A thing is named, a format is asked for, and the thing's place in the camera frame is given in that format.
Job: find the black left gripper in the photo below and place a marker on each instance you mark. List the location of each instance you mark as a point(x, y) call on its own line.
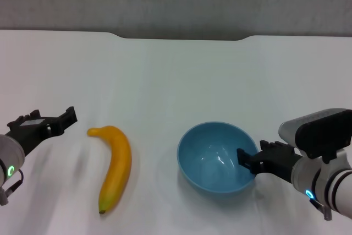
point(30, 133)

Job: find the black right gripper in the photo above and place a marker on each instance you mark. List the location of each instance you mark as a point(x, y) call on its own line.
point(277, 160)

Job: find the blue bowl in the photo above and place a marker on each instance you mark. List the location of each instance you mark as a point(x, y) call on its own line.
point(209, 160)

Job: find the yellow banana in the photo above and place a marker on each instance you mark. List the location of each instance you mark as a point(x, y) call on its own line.
point(118, 163)

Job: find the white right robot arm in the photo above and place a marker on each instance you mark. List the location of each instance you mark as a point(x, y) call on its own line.
point(330, 188)

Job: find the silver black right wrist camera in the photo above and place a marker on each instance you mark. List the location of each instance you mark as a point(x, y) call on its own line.
point(319, 133)

